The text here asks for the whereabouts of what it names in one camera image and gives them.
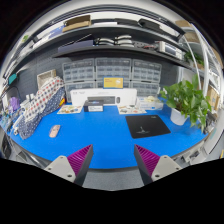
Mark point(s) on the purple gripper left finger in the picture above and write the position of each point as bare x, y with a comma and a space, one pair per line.
74, 167

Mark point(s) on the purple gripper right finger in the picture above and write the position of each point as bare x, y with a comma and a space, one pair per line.
153, 167

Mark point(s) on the black mouse pad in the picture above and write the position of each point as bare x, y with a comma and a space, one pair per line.
146, 126

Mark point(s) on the left picture card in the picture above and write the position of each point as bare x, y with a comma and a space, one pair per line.
69, 109

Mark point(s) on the picture card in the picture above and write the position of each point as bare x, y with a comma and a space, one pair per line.
69, 109
130, 109

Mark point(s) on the clear plastic box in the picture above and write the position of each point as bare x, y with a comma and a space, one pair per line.
149, 103

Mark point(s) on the small black box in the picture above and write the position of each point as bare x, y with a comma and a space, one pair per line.
93, 106

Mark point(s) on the right picture card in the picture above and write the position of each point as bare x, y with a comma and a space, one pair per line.
130, 109

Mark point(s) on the green potted plant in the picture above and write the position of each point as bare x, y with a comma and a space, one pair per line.
186, 101

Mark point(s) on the patterned fabric bag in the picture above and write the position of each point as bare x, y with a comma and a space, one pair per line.
46, 101

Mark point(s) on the white keyboard box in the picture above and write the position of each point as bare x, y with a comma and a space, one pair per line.
121, 97

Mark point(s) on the right drawer organizer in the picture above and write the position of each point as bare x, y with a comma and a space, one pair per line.
146, 77

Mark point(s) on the drawer organizer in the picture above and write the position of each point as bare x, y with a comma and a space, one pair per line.
78, 75
115, 67
146, 77

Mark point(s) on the yellow label card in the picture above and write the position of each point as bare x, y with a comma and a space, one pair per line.
113, 82

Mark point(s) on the left drawer organizer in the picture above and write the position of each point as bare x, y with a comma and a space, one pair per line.
78, 75

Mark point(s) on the middle drawer organizer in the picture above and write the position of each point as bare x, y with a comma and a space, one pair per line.
115, 67

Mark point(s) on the cardboard box on shelf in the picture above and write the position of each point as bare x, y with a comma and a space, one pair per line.
78, 22

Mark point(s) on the dark wall shelf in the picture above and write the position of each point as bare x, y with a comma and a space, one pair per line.
118, 51

